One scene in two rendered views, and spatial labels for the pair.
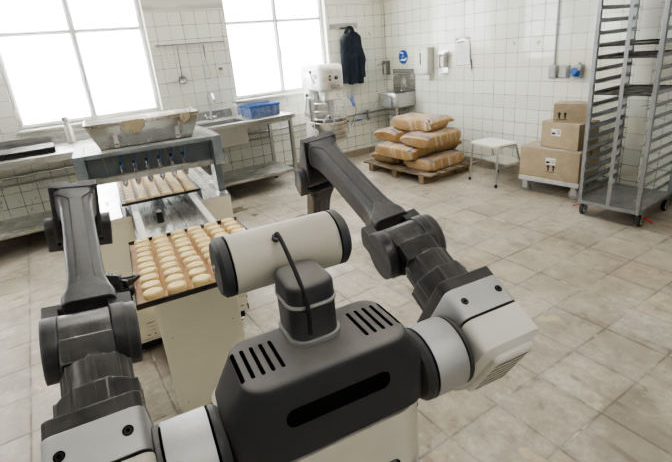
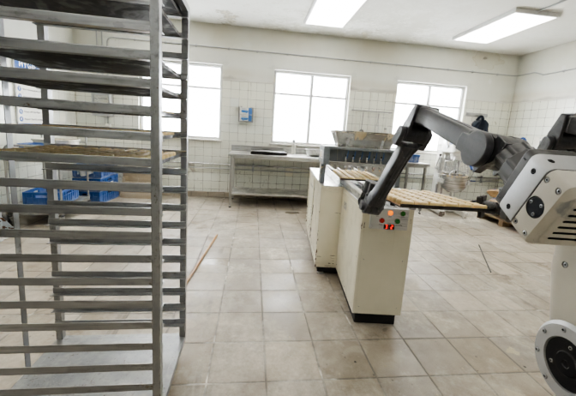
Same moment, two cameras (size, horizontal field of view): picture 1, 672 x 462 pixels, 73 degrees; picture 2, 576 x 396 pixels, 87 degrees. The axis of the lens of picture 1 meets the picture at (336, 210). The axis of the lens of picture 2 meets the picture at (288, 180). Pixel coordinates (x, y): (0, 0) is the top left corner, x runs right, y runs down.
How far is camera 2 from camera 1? 0.61 m
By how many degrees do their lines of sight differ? 26
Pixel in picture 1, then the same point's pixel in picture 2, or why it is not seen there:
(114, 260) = (326, 210)
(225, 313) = (399, 255)
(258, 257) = not seen: outside the picture
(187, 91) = not seen: hidden behind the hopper
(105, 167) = (337, 156)
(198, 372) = (370, 289)
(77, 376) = (519, 148)
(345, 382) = not seen: outside the picture
